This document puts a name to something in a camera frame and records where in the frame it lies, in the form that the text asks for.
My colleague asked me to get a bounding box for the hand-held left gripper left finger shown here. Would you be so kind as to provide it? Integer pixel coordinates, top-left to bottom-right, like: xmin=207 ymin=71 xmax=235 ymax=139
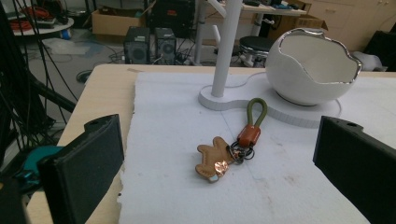
xmin=36 ymin=113 xmax=125 ymax=224

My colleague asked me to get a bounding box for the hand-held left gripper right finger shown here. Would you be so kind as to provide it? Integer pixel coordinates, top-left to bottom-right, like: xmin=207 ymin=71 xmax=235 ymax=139
xmin=312 ymin=115 xmax=396 ymax=224

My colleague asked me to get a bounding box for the white eggshell-shaped bowl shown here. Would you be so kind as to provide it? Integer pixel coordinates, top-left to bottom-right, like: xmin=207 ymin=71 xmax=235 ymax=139
xmin=265 ymin=27 xmax=362 ymax=106

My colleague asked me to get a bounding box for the brown leather keychain green loop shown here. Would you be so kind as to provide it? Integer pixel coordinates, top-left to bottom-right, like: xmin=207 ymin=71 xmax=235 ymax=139
xmin=194 ymin=97 xmax=269 ymax=184

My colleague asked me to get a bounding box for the white key holder stand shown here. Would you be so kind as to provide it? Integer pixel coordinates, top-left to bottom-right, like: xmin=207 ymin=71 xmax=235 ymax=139
xmin=198 ymin=0 xmax=343 ymax=129

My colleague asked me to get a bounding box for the black tripod stand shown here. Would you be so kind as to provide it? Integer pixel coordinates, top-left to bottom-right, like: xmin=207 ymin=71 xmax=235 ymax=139
xmin=0 ymin=0 xmax=78 ymax=153

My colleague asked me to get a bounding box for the white foam mat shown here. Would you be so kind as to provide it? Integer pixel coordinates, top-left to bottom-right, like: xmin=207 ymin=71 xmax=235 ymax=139
xmin=117 ymin=72 xmax=396 ymax=224

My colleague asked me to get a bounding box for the black computer tower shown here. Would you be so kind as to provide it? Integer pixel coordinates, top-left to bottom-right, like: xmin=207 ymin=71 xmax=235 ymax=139
xmin=123 ymin=26 xmax=151 ymax=65
xmin=154 ymin=27 xmax=177 ymax=65

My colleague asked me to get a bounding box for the round white table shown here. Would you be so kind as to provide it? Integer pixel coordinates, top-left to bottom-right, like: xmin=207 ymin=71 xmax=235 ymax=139
xmin=12 ymin=17 xmax=75 ymax=37

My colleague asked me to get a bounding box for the open cardboard box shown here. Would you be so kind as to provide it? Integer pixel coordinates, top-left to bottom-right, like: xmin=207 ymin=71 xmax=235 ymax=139
xmin=293 ymin=13 xmax=329 ymax=32

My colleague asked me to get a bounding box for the black round stool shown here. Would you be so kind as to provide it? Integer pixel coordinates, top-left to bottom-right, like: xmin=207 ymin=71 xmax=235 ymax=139
xmin=238 ymin=35 xmax=276 ymax=68

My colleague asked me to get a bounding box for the white table with legs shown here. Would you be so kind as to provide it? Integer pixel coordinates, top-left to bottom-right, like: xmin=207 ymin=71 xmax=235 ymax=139
xmin=194 ymin=0 xmax=307 ymax=66

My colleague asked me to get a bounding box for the black equipment case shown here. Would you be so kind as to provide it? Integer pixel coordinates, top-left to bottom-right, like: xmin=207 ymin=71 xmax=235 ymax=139
xmin=146 ymin=0 xmax=196 ymax=39

